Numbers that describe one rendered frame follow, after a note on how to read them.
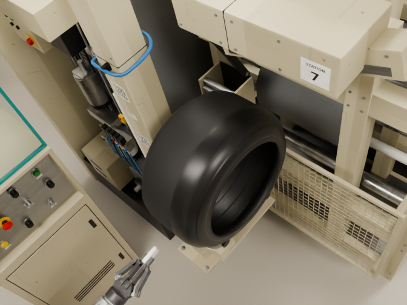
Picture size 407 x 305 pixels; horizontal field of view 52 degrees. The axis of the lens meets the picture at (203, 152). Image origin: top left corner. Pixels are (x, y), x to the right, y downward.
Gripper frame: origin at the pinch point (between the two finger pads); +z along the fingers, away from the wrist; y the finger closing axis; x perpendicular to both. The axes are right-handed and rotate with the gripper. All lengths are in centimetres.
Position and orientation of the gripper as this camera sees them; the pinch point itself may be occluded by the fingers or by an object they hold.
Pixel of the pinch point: (151, 255)
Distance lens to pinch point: 154.3
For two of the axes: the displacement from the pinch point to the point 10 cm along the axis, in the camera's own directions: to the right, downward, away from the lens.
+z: 6.3, -7.4, 2.2
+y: -7.3, -4.7, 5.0
